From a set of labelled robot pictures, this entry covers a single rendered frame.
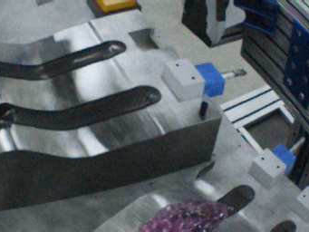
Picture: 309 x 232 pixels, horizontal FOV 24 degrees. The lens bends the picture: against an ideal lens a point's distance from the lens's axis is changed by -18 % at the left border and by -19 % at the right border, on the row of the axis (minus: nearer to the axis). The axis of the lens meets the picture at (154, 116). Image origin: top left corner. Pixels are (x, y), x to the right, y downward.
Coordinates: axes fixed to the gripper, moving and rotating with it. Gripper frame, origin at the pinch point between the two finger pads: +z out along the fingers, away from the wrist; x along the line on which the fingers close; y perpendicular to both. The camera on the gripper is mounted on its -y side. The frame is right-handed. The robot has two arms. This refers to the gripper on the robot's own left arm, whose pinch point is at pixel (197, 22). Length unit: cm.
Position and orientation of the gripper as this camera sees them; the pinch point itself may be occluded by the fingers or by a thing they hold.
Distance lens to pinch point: 108.1
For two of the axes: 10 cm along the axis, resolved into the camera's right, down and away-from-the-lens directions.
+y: 8.8, -2.4, 4.1
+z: -1.3, 7.1, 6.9
